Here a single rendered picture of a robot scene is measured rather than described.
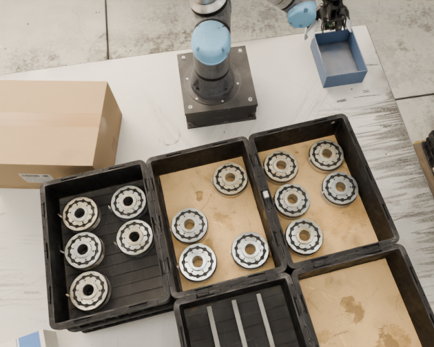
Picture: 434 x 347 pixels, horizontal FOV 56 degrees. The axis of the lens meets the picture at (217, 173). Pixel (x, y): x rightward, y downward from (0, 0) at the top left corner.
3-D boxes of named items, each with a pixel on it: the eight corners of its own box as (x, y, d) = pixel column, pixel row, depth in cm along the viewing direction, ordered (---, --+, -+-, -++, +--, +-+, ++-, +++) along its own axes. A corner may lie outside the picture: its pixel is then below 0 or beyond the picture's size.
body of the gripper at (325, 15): (321, 36, 129) (324, 7, 119) (315, 16, 133) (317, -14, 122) (345, 31, 129) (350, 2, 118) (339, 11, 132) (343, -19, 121)
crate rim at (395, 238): (246, 138, 120) (246, 134, 118) (343, 116, 122) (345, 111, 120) (288, 272, 104) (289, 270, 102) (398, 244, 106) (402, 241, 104)
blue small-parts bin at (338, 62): (309, 46, 159) (313, 33, 153) (347, 40, 160) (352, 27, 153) (322, 88, 151) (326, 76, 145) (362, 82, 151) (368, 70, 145)
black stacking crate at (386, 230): (246, 153, 129) (247, 135, 118) (335, 132, 131) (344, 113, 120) (284, 277, 113) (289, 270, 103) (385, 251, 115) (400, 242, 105)
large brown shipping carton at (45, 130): (-6, 188, 139) (-41, 162, 121) (15, 112, 151) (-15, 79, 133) (111, 191, 137) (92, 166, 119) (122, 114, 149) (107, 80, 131)
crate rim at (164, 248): (146, 162, 118) (145, 158, 116) (246, 138, 120) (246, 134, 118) (173, 301, 102) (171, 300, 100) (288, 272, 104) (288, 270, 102)
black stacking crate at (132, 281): (56, 197, 125) (40, 184, 114) (151, 175, 127) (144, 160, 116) (68, 332, 109) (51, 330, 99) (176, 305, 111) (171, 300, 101)
